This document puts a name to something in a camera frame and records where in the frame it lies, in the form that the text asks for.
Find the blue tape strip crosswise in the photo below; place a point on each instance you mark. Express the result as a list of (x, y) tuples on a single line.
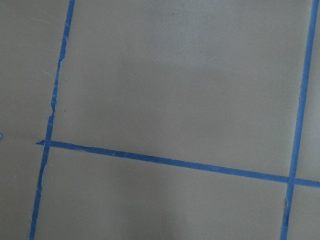
[(171, 162)]

